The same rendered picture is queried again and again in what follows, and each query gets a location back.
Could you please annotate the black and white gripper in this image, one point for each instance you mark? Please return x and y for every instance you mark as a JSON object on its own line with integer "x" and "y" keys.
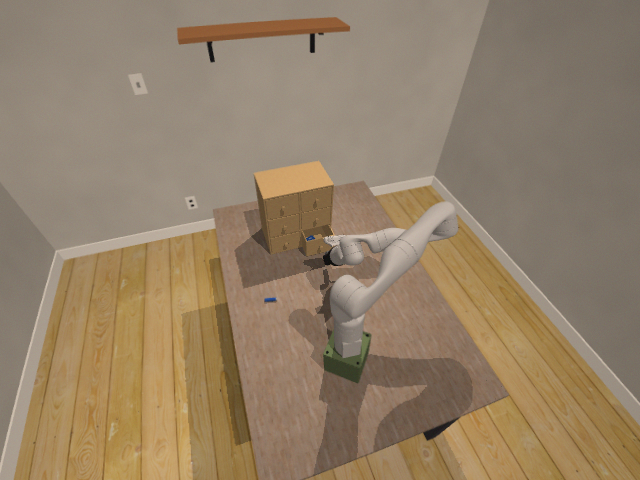
{"x": 329, "y": 255}

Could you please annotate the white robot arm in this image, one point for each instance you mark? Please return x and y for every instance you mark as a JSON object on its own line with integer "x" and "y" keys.
{"x": 402, "y": 249}

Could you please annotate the small brown wooden chest of drawers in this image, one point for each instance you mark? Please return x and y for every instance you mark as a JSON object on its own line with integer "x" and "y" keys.
{"x": 286, "y": 181}

